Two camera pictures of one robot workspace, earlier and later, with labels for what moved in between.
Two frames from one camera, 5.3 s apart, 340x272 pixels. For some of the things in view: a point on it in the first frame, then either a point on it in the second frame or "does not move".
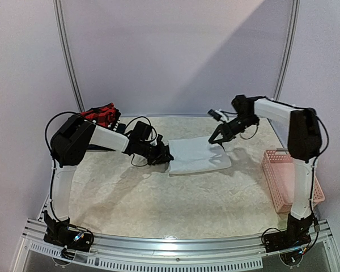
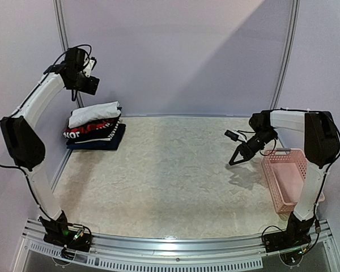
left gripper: (163, 157) -> (92, 86)
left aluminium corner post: (60, 21) does not move
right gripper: (228, 128) -> (246, 150)
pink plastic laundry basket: (279, 168) does not move
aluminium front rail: (238, 252) does not move
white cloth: (196, 154) -> (100, 111)
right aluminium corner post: (287, 54) does not move
